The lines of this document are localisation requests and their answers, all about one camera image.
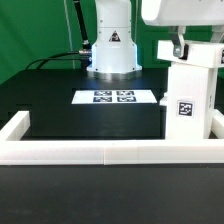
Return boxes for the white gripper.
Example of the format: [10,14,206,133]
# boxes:
[141,0,224,59]

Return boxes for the white cabinet body box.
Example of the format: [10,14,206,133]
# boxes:
[163,63,218,140]

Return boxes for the small white tagged cube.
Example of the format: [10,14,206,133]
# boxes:
[157,40,224,68]

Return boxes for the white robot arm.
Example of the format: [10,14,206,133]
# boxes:
[87,0,224,80]

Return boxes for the white U-shaped fence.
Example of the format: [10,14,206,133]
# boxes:
[0,110,224,165]

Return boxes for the flat white tag base plate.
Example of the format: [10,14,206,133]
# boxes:
[72,90,157,104]

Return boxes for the black ribbed robot cable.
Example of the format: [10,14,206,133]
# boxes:
[73,0,92,51]

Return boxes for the black cables on table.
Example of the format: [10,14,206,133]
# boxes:
[25,49,92,70]

